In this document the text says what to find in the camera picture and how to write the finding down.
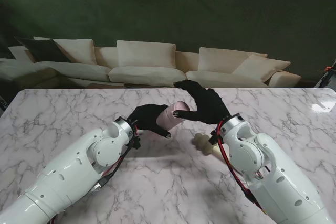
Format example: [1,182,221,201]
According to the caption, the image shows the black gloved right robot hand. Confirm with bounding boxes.
[172,79,233,126]

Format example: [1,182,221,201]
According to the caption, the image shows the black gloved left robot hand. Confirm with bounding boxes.
[127,104,173,140]

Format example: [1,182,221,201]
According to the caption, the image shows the pink thermos body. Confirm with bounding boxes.
[156,108,182,131]

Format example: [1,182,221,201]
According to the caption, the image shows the sponge cup brush red-cream handle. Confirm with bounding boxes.
[193,132,232,161]

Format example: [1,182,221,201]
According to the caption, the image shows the cream sofa seat cushion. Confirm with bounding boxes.
[185,70,270,89]
[33,61,112,83]
[108,66,188,88]

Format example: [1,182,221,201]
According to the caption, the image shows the cream fabric sofa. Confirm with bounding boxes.
[0,36,302,89]

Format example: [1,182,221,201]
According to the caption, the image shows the cream sofa back pillow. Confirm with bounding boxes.
[116,40,177,69]
[33,36,98,66]
[197,47,269,73]
[232,54,292,83]

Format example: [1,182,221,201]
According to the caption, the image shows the dark grey throw pillow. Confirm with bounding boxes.
[14,36,72,63]

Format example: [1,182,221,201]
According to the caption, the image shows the black stand with orange clip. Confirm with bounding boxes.
[313,61,336,89]

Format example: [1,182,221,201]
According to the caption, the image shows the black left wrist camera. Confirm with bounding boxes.
[131,133,141,150]

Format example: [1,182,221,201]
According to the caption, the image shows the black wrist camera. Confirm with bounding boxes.
[209,131,220,146]
[131,133,141,150]

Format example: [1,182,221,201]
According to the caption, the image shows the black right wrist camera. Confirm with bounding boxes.
[209,131,220,146]

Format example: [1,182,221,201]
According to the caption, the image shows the red-black left arm cable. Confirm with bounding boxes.
[47,125,139,224]

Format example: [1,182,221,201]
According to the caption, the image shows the red-black arm cable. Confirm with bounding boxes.
[47,125,139,224]
[217,123,266,211]

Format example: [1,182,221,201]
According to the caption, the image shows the red-black right arm cable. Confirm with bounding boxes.
[217,123,266,211]

